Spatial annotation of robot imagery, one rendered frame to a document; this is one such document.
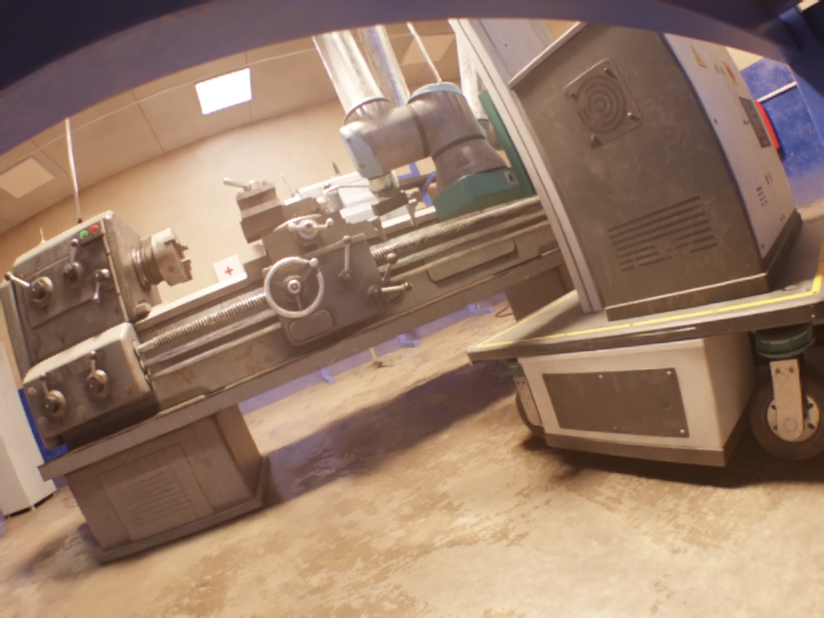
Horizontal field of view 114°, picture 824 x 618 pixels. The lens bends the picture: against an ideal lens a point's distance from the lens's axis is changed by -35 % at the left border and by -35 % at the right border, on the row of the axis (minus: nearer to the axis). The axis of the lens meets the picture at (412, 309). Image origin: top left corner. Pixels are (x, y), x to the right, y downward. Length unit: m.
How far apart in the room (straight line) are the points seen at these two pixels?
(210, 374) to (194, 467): 0.36
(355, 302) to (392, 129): 0.70
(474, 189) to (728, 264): 0.56
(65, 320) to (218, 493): 0.92
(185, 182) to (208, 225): 0.67
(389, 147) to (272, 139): 4.56
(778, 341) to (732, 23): 0.48
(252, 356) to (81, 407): 0.71
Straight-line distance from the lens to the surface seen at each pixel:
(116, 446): 1.63
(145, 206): 5.47
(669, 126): 0.70
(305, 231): 1.42
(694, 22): 0.32
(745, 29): 0.40
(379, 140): 1.00
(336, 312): 1.47
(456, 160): 1.00
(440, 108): 1.05
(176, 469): 1.68
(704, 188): 0.69
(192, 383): 1.67
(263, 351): 1.63
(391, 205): 1.52
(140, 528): 1.82
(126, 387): 1.58
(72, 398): 1.69
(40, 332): 1.92
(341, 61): 1.21
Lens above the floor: 0.51
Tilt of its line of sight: 1 degrees down
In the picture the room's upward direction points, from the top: 22 degrees counter-clockwise
